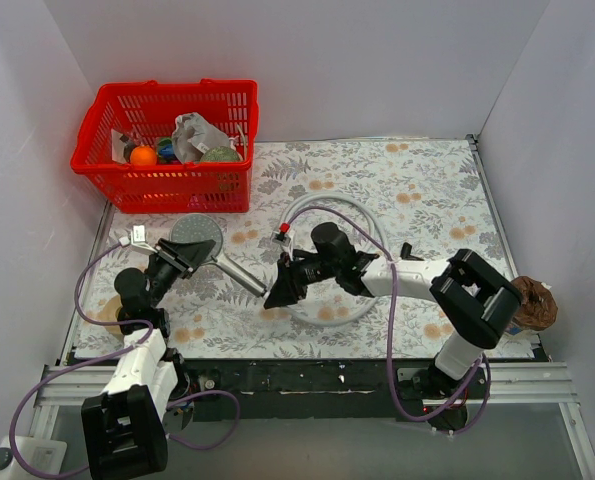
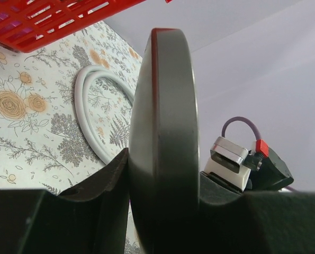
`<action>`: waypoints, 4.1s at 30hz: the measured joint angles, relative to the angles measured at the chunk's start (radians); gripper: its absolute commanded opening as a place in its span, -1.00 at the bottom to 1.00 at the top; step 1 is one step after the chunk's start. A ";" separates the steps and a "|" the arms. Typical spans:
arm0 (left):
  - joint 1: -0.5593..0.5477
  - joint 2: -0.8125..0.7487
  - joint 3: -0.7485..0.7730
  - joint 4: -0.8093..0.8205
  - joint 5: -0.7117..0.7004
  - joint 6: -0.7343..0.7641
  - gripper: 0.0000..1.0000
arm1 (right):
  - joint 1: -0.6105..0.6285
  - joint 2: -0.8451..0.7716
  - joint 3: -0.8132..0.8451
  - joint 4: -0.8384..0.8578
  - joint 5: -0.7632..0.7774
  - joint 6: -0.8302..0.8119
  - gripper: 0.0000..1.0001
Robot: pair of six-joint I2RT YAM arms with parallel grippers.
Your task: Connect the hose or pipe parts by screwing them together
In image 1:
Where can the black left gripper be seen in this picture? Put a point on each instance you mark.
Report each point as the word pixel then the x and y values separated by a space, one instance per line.
pixel 175 260

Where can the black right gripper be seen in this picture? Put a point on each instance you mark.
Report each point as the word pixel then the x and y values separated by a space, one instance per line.
pixel 293 276

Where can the grey shower head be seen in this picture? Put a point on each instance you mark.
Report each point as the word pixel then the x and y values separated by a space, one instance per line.
pixel 197 227

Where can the black pipe fitting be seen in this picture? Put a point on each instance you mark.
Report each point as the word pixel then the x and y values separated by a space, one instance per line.
pixel 406 253

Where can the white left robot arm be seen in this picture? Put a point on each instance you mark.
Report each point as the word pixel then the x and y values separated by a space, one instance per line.
pixel 123 425

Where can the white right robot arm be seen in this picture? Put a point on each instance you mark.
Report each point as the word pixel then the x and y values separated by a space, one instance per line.
pixel 478 301

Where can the brown tape roll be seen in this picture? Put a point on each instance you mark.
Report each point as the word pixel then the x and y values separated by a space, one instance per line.
pixel 108 317

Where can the green round fruit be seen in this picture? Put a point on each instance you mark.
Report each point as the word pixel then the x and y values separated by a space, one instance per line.
pixel 221 154

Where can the orange fruit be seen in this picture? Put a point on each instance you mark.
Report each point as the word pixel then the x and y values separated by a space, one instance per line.
pixel 143 156

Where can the red plastic basket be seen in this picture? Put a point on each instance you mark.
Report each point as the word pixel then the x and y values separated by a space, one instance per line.
pixel 126 115

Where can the crumpled grey paper bag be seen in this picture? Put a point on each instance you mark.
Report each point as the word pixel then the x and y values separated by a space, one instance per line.
pixel 194 136

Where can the floral table mat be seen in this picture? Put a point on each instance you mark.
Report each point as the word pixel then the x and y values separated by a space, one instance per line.
pixel 427 193

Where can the white box device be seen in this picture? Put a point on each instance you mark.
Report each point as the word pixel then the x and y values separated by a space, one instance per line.
pixel 40 454

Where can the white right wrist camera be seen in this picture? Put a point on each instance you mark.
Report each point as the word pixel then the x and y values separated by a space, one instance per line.
pixel 282 237

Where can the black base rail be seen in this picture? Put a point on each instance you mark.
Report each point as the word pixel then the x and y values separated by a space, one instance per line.
pixel 309 388

